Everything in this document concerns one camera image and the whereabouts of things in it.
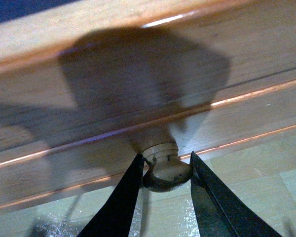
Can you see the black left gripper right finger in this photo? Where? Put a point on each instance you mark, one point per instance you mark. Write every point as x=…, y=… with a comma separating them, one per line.
x=219, y=212

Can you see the wooden nightstand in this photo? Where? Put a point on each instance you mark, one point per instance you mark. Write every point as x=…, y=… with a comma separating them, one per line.
x=123, y=62

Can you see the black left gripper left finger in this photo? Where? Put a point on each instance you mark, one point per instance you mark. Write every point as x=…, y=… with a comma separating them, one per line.
x=114, y=219

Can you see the drawer wooden knob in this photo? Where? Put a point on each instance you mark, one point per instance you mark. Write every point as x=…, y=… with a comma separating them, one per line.
x=166, y=172

